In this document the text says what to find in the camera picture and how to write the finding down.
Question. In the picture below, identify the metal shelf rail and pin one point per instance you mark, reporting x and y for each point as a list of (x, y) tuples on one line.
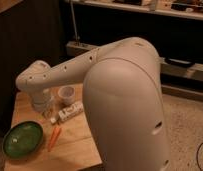
[(182, 82)]

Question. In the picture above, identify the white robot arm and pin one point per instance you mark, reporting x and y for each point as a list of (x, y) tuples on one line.
[(122, 101)]

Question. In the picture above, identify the black handle on rail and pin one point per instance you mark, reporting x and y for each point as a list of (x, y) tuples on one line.
[(183, 64)]

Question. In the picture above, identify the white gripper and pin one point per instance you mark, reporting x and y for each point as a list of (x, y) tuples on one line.
[(49, 108)]

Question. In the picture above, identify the wooden table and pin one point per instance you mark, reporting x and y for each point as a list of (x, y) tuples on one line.
[(74, 150)]

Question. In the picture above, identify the translucent plastic cup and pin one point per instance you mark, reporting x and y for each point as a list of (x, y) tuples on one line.
[(67, 95)]

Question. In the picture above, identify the orange carrot toy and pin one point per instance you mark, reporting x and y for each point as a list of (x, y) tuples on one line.
[(55, 134)]

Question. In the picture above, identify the upper cluttered shelf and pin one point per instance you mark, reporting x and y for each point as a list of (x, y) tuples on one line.
[(151, 8)]

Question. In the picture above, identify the green ceramic bowl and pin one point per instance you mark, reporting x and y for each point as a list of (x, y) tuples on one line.
[(22, 140)]

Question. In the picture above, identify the vertical metal pole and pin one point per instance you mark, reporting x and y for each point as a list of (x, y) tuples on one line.
[(74, 22)]

